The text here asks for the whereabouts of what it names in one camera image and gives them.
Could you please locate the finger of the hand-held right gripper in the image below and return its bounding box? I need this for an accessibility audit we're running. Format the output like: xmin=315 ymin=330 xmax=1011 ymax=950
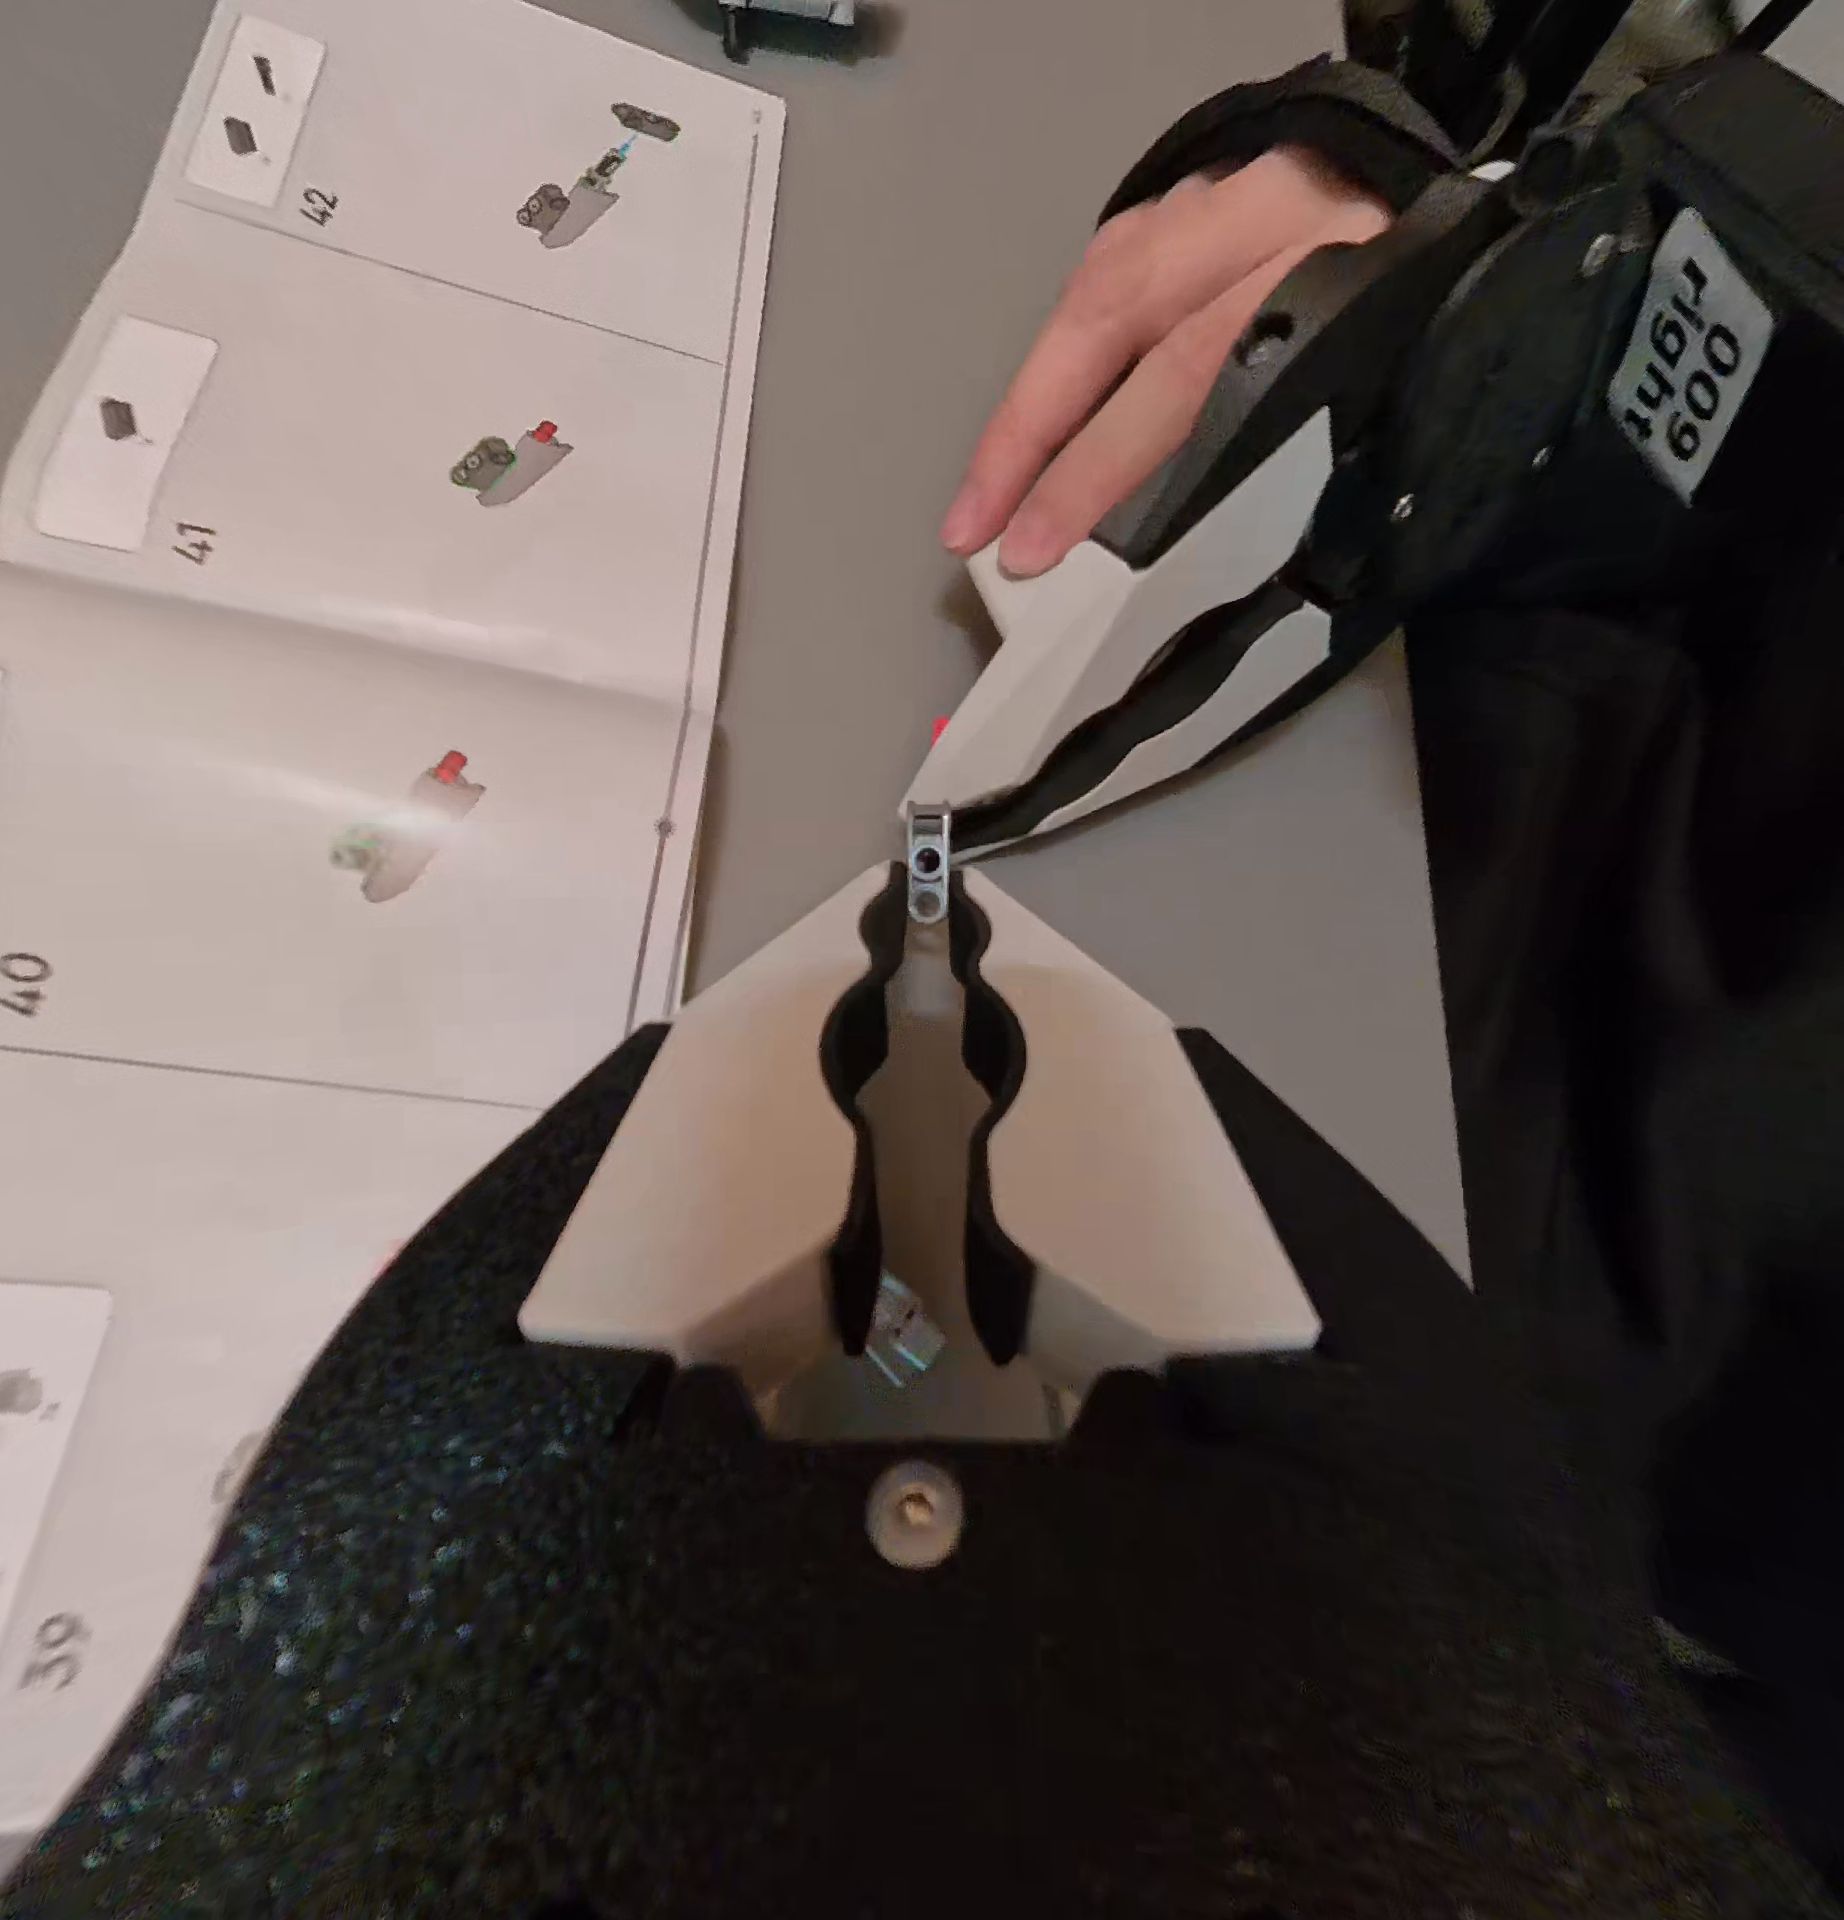
xmin=904 ymin=407 xmax=1336 ymax=812
xmin=944 ymin=601 xmax=1407 ymax=873

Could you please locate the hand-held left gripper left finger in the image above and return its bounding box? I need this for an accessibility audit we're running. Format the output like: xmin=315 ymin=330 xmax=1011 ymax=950
xmin=520 ymin=869 xmax=909 ymax=1388

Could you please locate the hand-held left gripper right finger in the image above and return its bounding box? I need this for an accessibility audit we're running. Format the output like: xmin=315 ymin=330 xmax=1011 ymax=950
xmin=954 ymin=871 xmax=1322 ymax=1388

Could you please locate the person's right forearm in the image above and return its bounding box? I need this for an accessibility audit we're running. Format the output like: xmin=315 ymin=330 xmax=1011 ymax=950
xmin=1094 ymin=52 xmax=1540 ymax=242

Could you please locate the person's right hand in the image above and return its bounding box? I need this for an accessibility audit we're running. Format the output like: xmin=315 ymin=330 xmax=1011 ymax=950
xmin=944 ymin=151 xmax=1391 ymax=579

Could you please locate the person's black clothed body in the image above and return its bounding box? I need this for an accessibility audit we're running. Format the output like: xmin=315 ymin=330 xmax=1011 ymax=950
xmin=1403 ymin=601 xmax=1844 ymax=1920

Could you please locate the white instruction booklet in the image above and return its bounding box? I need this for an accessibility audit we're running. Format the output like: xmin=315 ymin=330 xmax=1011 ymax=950
xmin=0 ymin=0 xmax=788 ymax=1847

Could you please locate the white wing brick piece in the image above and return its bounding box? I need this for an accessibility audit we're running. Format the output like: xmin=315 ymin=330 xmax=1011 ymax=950
xmin=711 ymin=0 xmax=906 ymax=63

